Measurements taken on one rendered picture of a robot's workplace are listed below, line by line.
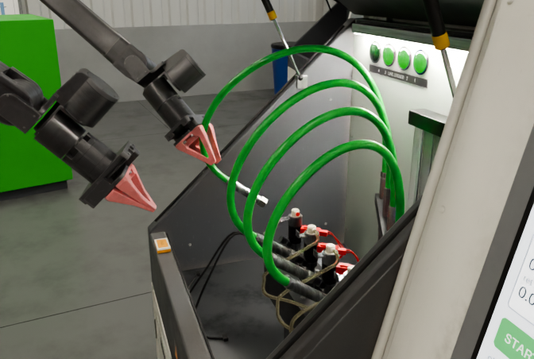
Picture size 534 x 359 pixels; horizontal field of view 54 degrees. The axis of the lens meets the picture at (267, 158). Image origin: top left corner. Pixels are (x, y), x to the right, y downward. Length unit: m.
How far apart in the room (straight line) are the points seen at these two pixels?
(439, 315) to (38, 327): 2.32
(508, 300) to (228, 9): 7.42
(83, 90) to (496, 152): 0.54
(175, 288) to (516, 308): 0.69
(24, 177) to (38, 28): 1.10
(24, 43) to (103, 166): 3.37
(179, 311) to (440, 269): 0.53
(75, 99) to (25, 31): 3.36
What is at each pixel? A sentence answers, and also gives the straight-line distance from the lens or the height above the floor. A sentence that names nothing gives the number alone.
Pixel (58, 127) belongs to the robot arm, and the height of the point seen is 1.34.
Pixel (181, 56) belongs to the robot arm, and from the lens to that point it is 1.09.
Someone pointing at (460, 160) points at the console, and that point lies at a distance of 0.67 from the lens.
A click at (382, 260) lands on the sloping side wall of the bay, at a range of 0.74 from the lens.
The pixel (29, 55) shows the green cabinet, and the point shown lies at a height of 1.06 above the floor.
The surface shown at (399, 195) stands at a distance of 0.84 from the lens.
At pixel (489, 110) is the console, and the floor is 1.39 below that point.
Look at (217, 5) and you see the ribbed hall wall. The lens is 7.84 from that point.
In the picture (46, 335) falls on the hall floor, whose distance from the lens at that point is 2.74.
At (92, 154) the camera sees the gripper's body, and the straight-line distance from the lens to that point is 0.81.
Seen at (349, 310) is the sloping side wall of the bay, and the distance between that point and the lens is 0.75.
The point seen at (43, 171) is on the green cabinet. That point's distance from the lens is 4.34.
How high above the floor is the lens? 1.53
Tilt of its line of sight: 18 degrees down
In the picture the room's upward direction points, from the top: straight up
